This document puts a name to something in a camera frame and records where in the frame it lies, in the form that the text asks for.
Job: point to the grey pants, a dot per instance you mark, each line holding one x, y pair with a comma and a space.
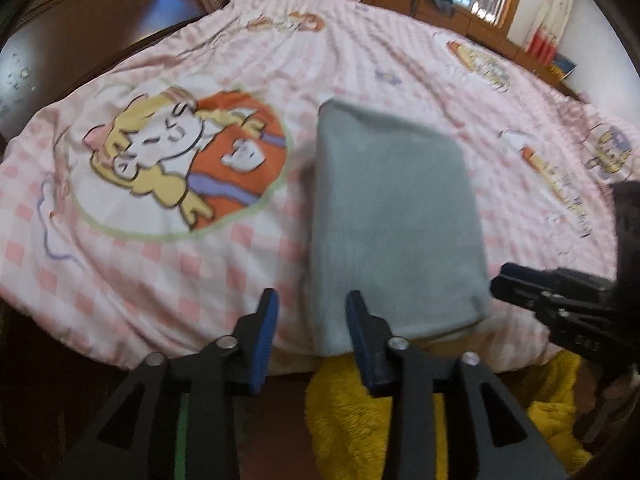
394, 216

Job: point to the blue book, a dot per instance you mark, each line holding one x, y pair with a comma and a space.
561, 66

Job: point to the right red cream curtain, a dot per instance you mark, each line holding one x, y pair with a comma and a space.
547, 29

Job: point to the pink checkered cartoon bedspread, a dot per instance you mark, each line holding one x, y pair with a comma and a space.
150, 209

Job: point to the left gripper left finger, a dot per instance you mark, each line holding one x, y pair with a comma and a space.
175, 418

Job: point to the dark wooden headboard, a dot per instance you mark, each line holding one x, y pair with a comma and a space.
54, 46

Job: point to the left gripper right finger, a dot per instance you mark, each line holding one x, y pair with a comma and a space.
453, 408

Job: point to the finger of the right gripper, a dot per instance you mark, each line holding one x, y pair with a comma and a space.
559, 292

